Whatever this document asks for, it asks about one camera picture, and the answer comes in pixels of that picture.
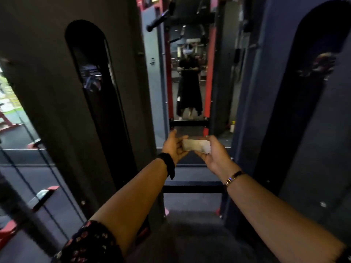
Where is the person's right hand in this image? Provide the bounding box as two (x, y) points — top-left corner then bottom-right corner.
(195, 135), (242, 183)

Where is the person's left hand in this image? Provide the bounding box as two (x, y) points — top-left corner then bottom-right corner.
(161, 129), (190, 165)

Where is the white cloth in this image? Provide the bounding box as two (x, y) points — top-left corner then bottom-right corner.
(182, 139), (212, 154)

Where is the person's left forearm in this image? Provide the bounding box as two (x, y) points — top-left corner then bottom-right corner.
(90, 158), (168, 256)

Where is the person's right forearm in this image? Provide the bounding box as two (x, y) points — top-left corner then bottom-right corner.
(226, 175), (346, 263)

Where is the black machine crossbar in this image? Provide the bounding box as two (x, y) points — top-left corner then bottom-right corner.
(162, 181), (225, 194)
(169, 118), (210, 128)

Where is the black wrist band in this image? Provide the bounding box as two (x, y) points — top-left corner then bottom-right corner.
(156, 152), (176, 180)

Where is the grey machine panel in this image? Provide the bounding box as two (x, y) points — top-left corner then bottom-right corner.
(141, 5), (168, 148)

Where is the dark weight stack shroud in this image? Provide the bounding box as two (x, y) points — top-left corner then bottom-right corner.
(223, 0), (351, 244)
(0, 0), (165, 256)

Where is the black floral dress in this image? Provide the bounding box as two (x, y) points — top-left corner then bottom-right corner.
(52, 211), (351, 263)

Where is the red and white machine foot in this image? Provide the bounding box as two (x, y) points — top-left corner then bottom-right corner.
(26, 138), (42, 150)
(27, 185), (60, 213)

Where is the red machine base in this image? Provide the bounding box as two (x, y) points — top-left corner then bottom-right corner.
(0, 220), (18, 250)

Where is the wall mirror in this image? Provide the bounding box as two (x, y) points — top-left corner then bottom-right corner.
(169, 23), (212, 121)

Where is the gold and black bracelet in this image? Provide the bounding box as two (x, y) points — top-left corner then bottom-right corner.
(224, 170), (245, 187)

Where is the red machine frame post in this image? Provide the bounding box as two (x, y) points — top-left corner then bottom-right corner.
(164, 26), (175, 121)
(203, 23), (218, 137)

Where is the black machine handle bar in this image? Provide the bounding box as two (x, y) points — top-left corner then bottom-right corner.
(146, 0), (176, 33)

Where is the thin black machine cable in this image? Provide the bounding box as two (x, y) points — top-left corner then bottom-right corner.
(0, 146), (69, 240)
(18, 113), (86, 223)

